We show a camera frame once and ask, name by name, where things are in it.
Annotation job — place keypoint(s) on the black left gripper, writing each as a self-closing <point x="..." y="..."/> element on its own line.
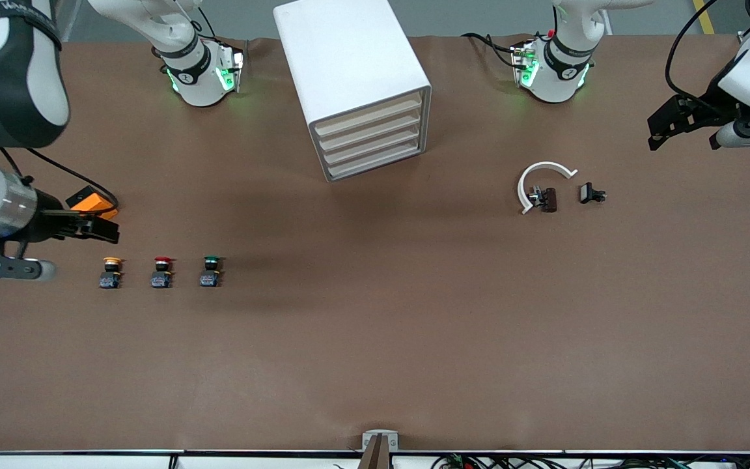
<point x="711" y="106"/>

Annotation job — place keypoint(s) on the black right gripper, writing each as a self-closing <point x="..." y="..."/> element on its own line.
<point x="51" y="222"/>

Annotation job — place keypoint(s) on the green push button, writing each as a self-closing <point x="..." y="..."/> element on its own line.
<point x="211" y="273"/>

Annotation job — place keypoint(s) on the white plastic drawer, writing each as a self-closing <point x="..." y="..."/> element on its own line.
<point x="368" y="116"/>
<point x="368" y="163"/>
<point x="368" y="147"/>
<point x="368" y="131"/>

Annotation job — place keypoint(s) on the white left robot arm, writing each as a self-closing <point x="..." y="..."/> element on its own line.
<point x="564" y="71"/>

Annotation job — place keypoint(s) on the yellow push button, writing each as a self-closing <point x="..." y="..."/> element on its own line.
<point x="111" y="273"/>

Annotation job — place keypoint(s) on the red push button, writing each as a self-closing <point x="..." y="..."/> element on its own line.
<point x="162" y="273"/>

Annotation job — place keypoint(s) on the white drawer cabinet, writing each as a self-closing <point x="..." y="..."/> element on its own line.
<point x="349" y="58"/>

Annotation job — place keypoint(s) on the orange box with hole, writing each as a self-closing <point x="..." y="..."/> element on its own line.
<point x="96" y="203"/>

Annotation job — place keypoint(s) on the black small component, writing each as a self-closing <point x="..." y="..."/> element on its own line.
<point x="588" y="193"/>

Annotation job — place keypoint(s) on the dark brown small component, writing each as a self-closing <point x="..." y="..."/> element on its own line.
<point x="548" y="199"/>

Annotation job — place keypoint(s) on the white curved plastic clip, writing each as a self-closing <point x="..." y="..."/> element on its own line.
<point x="523" y="182"/>

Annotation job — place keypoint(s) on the brown table cover mat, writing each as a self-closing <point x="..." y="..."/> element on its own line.
<point x="375" y="326"/>

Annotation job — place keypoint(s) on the aluminium frame profile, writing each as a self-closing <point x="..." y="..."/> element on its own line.
<point x="743" y="38"/>

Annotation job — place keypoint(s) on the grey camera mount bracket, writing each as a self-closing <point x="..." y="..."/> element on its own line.
<point x="380" y="446"/>

